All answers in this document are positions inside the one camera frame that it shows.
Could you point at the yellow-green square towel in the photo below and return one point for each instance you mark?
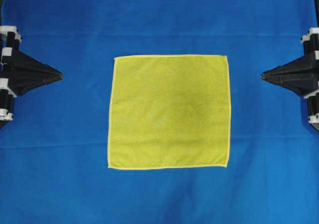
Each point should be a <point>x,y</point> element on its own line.
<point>169,111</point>

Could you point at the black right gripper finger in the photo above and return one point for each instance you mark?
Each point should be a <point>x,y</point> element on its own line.
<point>302,86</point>
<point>300,65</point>

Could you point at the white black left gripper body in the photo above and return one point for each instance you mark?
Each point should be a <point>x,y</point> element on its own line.
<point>9,39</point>

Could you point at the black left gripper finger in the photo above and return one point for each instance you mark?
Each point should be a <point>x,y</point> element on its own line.
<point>21,61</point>
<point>20,84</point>

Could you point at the blue table cloth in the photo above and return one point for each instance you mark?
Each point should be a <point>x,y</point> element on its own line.
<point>53,155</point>

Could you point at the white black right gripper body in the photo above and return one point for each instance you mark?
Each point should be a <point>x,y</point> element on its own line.
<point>310,43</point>

